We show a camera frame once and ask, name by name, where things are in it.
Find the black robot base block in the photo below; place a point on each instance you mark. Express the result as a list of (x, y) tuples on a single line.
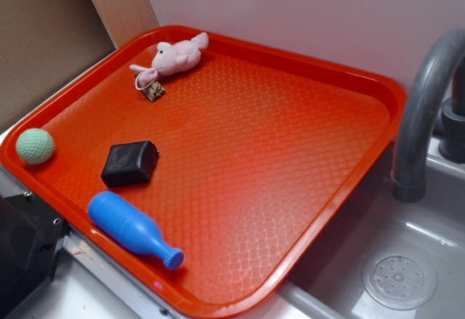
[(32, 234)]

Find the green ball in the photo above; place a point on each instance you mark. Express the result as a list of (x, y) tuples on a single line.
[(35, 146)]

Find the red plastic tray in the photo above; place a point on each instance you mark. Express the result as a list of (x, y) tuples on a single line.
[(258, 149)]

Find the small brown tag bundle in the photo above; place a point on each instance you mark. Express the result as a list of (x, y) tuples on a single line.
[(152, 90)]

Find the black rectangular block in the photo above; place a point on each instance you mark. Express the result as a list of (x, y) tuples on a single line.
[(130, 164)]

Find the pink plush toy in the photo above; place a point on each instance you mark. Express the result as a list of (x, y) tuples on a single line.
[(175, 58)]

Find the blue plastic bottle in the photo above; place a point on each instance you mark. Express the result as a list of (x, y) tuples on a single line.
[(132, 229)]

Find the wooden board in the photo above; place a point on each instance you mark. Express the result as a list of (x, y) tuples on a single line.
[(125, 19)]

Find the grey toy sink basin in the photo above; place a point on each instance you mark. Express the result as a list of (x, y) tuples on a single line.
[(381, 258)]

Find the brown cardboard panel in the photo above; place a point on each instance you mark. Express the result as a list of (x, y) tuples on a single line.
[(44, 45)]

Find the grey toy faucet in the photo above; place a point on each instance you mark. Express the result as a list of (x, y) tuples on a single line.
[(437, 93)]

